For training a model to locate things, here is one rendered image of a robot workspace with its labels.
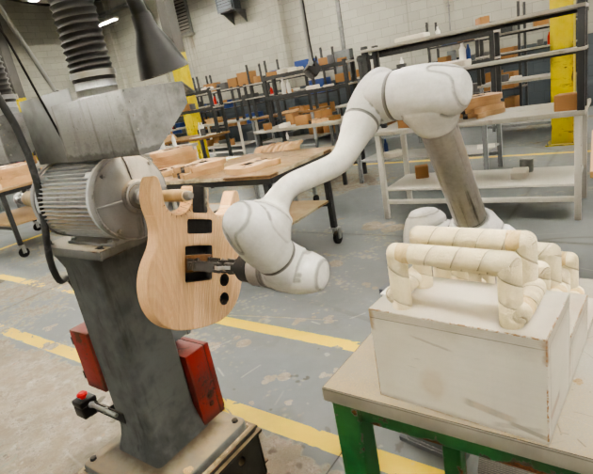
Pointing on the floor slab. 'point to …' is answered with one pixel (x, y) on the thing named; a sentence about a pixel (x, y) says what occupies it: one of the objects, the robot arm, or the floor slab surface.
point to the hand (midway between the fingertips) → (200, 262)
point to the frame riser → (245, 457)
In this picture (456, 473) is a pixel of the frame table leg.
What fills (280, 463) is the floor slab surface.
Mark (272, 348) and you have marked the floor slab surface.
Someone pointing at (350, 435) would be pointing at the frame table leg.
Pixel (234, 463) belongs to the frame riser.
